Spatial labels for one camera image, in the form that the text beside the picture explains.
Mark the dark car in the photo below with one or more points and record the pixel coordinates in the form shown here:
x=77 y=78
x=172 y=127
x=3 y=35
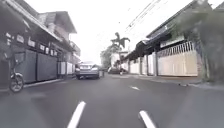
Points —
x=114 y=70

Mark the palm tree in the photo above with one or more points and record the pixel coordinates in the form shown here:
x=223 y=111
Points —
x=118 y=41

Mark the silver car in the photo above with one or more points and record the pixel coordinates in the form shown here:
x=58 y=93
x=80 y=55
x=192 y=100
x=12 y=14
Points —
x=87 y=70

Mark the grey asphalt road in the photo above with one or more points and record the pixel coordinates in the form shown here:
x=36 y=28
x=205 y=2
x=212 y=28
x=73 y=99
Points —
x=113 y=96

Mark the concrete pavement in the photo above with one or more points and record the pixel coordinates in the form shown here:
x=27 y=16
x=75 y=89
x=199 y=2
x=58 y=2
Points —
x=166 y=79

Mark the robot's own part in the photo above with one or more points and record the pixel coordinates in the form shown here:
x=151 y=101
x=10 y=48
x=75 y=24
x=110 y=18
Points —
x=76 y=115
x=147 y=119

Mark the building with white fence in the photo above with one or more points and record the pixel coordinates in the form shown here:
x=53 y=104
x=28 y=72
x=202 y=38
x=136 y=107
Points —
x=176 y=58

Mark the concrete kerb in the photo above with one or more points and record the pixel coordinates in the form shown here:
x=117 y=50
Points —
x=43 y=82

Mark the building with dark gates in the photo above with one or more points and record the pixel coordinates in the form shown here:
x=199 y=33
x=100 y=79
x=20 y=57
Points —
x=33 y=43

